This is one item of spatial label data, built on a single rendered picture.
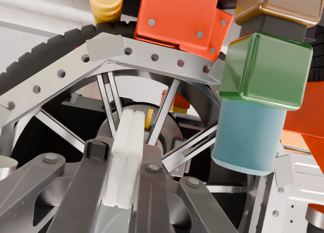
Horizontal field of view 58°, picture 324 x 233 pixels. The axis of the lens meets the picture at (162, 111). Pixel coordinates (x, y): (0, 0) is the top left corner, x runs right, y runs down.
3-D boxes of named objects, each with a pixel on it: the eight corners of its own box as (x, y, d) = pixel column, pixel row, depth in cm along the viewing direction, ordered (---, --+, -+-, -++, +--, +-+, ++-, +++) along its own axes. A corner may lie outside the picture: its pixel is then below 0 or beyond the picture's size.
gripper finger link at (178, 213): (137, 190, 12) (205, 202, 13) (141, 142, 17) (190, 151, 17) (130, 220, 13) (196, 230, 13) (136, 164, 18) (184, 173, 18)
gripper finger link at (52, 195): (98, 215, 13) (26, 204, 12) (112, 161, 17) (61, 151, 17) (103, 186, 12) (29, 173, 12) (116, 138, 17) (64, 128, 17)
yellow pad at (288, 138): (258, 124, 114) (255, 136, 114) (278, 129, 100) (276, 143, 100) (290, 131, 116) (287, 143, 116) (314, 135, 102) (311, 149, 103)
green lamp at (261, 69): (226, 40, 20) (214, 97, 20) (255, 27, 16) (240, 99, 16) (279, 53, 21) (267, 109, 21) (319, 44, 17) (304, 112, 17)
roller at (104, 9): (98, 11, 72) (93, 35, 72) (89, -43, 43) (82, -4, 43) (121, 18, 73) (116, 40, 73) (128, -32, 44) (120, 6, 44)
